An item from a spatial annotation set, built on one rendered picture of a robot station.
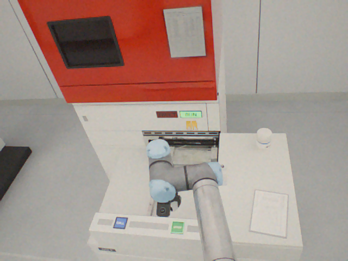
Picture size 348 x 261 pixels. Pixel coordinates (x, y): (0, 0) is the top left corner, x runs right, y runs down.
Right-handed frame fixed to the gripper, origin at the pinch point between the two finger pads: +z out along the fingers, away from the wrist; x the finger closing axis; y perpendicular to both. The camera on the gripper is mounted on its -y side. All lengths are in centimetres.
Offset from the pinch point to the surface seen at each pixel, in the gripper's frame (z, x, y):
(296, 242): 14.2, -47.6, -2.3
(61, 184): 111, 139, 86
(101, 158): 39, 63, 59
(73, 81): -26, 55, 54
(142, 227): 15.1, 15.6, 0.1
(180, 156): 23, 6, 48
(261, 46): 45, -47, 207
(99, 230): 14.7, 34.9, -3.6
